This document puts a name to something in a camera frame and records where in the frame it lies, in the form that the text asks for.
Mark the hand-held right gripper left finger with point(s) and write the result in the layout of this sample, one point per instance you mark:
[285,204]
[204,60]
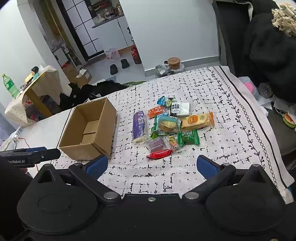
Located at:
[97,165]

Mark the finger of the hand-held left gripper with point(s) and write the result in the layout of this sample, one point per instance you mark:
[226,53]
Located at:
[35,149]
[46,155]

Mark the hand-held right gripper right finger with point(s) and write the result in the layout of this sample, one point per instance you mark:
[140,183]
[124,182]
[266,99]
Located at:
[207,165]

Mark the bright green snack packet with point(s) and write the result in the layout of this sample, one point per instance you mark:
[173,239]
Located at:
[189,138]

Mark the small yellow orange snack packet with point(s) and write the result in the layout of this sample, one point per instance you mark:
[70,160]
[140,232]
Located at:
[173,142]

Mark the orange cracker packet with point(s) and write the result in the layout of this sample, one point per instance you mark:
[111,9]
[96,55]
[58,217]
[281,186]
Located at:
[196,121]

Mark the small purple snack packet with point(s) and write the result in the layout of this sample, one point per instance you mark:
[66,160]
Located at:
[156,143]

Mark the green biscuit packet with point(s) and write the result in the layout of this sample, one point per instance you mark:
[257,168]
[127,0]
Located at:
[166,125]

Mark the blue snack packet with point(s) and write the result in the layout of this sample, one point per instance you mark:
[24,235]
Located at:
[163,101]

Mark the white bed sheet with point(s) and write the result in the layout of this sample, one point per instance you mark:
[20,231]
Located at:
[46,129]

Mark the red snack packet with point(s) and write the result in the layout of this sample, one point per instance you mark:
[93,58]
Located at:
[159,154]

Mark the yellow wooden table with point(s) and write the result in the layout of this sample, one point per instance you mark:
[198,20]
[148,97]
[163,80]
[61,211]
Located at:
[38,99]

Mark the long purple snack packet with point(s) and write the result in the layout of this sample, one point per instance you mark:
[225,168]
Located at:
[138,125]

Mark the black and white snack packet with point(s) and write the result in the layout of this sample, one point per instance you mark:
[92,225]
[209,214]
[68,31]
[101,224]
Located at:
[175,108]

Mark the black clothes pile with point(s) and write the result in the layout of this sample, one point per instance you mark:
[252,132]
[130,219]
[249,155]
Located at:
[74,96]

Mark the green plastic bottle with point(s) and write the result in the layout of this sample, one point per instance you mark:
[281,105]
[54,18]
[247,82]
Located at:
[9,85]

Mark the white patterned blanket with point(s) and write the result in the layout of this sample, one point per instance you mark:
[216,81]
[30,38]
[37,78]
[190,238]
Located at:
[208,92]

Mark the small green snack packet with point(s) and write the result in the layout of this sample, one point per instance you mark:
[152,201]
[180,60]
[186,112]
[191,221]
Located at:
[171,100]

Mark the cream dotted tablecloth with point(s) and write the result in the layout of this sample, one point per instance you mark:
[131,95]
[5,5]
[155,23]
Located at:
[49,76]

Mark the small doll figure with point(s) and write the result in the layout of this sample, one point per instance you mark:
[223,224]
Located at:
[35,70]

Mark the black bag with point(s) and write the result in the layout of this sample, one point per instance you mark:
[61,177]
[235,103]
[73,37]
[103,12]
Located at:
[111,87]

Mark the tall brown cardboard box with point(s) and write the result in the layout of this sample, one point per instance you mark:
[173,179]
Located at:
[68,71]

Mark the small cardboard box with paper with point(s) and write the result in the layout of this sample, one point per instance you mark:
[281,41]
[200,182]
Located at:
[83,77]

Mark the pink soft item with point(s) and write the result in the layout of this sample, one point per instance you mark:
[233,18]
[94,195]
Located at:
[249,87]

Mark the green rug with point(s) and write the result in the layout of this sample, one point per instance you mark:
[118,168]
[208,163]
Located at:
[135,83]

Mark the colourful burger toy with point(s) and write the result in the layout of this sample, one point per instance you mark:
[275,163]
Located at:
[290,120]

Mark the clear plastic cup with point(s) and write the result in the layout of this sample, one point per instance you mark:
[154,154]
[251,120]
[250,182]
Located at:
[266,90]

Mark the black slipper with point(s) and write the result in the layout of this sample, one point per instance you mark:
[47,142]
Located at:
[124,63]
[113,69]

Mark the clear plastic tub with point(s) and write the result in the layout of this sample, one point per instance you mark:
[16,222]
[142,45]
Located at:
[181,67]

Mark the plastic bag of rubbish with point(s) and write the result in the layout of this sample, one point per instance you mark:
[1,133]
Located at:
[161,69]

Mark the brown paper bucket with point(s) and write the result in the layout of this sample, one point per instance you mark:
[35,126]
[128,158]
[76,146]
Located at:
[173,63]

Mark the pink pack of water bottles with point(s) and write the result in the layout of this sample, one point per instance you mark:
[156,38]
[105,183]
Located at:
[112,53]

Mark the red label oil bottle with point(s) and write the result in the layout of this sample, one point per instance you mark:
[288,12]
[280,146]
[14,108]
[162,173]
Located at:
[136,54]

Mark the black coat on chair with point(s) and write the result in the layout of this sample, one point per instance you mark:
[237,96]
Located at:
[270,58]

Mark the black grid glass door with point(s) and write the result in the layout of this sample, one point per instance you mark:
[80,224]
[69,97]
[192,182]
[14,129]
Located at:
[81,27]

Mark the dark chair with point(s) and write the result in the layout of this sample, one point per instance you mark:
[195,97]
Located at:
[229,34]

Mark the white cabinet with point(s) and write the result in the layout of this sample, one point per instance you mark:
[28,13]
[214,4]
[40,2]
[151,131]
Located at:
[115,32]

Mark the cream tassel bundle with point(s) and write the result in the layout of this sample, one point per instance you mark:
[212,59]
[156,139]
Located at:
[284,18]

